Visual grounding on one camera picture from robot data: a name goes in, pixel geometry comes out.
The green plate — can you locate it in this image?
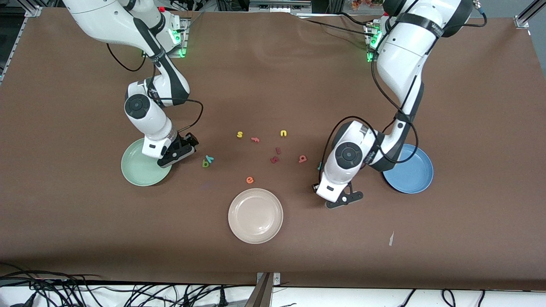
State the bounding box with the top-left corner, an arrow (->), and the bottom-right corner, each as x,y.
121,137 -> 173,187

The beige plate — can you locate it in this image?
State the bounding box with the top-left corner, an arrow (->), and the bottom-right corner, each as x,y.
228,188 -> 284,244

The blue plate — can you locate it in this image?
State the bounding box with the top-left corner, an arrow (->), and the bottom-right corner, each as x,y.
382,144 -> 434,194

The brown table cover sheet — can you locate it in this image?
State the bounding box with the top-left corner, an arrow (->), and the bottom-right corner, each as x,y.
0,6 -> 546,290

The grey slanted bar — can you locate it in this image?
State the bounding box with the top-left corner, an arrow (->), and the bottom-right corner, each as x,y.
244,273 -> 273,307

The silver equipment box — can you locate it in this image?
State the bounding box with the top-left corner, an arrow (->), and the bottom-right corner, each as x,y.
249,0 -> 312,11

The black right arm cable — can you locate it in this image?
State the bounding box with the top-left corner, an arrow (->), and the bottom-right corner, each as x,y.
106,41 -> 204,135

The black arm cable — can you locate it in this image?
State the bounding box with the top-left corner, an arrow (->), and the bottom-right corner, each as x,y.
106,41 -> 204,135
323,0 -> 488,171

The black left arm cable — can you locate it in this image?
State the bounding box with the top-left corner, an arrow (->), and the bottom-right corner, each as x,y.
323,0 -> 488,171

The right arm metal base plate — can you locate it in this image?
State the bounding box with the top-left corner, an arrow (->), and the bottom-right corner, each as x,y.
162,17 -> 190,58

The metal corner bracket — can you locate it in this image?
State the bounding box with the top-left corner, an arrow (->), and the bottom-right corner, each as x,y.
256,272 -> 281,287

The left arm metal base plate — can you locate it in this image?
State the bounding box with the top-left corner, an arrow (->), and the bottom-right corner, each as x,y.
365,21 -> 380,64

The thin black table cable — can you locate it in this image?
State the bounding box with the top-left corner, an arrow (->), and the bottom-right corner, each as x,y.
294,12 -> 376,37

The aluminium frame rail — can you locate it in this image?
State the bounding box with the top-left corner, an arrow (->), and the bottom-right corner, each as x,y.
514,0 -> 546,29
0,6 -> 43,84

